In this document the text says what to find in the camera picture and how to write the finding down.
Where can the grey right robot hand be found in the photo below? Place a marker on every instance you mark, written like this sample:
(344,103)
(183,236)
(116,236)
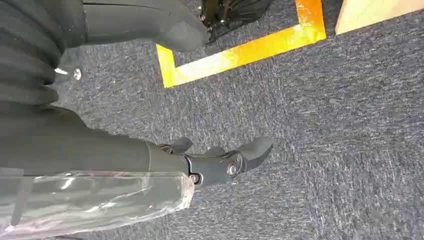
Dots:
(99,152)

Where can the ribbed grey right arm sleeve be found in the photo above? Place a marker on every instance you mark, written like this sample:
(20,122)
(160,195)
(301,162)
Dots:
(30,49)

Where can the yellow floor tape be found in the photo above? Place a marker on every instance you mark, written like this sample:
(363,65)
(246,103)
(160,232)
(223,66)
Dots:
(238,54)

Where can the black robot foot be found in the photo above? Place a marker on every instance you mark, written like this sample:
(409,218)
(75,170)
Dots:
(232,13)

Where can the pale wooden board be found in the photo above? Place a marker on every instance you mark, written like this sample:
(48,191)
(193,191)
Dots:
(364,13)

